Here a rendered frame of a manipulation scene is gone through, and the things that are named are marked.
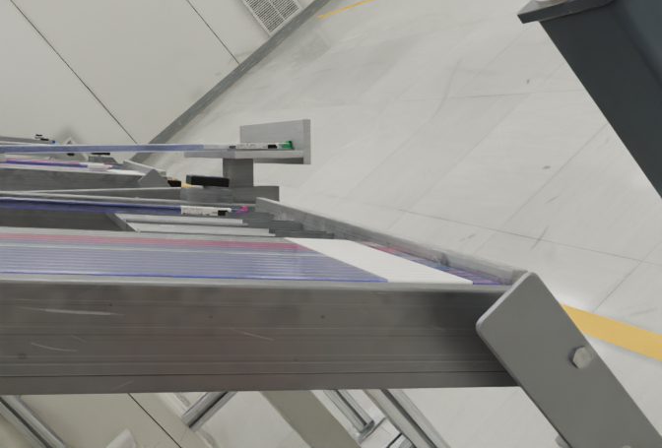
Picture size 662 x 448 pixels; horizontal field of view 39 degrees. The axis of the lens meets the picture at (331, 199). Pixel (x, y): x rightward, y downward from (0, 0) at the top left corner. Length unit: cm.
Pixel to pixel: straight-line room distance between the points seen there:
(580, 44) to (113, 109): 756
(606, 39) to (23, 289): 87
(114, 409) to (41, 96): 669
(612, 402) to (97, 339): 30
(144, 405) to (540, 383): 156
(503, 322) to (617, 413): 10
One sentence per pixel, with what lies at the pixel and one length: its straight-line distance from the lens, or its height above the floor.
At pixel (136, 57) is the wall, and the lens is 870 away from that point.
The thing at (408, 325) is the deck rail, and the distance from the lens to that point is 57.
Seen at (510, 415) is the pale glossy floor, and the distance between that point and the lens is 188.
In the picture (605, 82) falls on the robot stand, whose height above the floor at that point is 57.
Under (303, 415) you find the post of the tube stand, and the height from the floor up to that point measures 37.
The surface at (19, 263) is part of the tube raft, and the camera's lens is 58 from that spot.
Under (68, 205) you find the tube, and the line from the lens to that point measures 111.
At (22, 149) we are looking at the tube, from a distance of 132.
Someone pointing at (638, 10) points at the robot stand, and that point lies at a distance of 119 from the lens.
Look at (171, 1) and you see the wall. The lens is 880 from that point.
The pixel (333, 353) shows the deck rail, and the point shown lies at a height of 79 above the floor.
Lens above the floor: 101
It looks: 16 degrees down
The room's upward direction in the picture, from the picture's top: 39 degrees counter-clockwise
